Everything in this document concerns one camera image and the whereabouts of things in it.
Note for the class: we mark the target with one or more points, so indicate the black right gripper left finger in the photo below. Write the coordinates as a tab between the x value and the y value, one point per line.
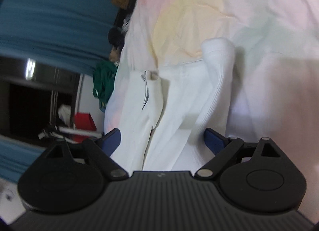
68	177

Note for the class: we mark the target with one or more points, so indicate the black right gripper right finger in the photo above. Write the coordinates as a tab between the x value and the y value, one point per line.
255	176

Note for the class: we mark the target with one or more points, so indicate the white knit garment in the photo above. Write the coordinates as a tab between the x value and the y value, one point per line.
166	111

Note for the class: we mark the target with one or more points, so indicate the dark clothes pile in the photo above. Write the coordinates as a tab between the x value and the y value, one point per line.
116	35

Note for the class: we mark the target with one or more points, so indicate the blue curtain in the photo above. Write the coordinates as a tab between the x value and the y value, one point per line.
16	157
70	34

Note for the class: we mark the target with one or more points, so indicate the metal drying rack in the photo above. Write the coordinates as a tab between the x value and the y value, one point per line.
61	122

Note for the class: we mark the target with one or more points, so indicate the red cloth on rack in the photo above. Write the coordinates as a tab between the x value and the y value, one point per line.
84	121

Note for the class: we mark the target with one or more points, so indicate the green garment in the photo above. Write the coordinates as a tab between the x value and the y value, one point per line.
103	81

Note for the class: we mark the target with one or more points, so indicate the pastel rainbow bed sheet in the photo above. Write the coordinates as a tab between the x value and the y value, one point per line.
274	90

